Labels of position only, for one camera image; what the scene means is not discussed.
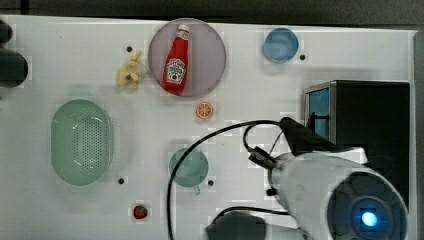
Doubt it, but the oven door with black handle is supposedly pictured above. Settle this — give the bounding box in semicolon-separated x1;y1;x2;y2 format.
304;82;336;142

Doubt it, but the green mug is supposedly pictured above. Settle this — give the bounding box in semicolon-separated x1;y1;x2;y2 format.
174;149;209;195

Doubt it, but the orange slice toy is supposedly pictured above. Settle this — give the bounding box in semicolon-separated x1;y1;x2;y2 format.
196;102;214;119

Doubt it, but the blue bowl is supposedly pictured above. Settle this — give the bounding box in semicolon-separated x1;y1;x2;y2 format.
262;28;299;64

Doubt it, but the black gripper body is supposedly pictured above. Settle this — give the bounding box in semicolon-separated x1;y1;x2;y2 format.
279;117;337;154

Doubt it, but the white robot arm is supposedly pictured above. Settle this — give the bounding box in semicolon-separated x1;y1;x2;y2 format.
268;117;408;240

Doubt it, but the green colander basket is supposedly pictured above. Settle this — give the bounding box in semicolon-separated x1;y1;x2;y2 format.
51;99;113;186

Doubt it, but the black cylinder post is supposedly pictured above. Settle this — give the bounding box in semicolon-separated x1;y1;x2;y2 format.
0;48;29;88
0;20;13;44

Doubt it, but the red ketchup bottle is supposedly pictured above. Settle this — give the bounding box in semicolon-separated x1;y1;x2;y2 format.
162;24;190;95

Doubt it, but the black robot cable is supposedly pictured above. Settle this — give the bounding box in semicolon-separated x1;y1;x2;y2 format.
166;119;291;240

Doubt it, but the grey round plate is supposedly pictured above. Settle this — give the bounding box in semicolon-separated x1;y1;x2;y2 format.
148;18;226;97

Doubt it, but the small red strawberry toy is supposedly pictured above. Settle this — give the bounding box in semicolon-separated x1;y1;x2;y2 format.
133;205;148;220

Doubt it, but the black toaster oven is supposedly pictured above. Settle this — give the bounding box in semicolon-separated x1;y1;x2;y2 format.
303;79;411;214

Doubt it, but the yellow banana peel toy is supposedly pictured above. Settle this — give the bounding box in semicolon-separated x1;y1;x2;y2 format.
116;51;142;88

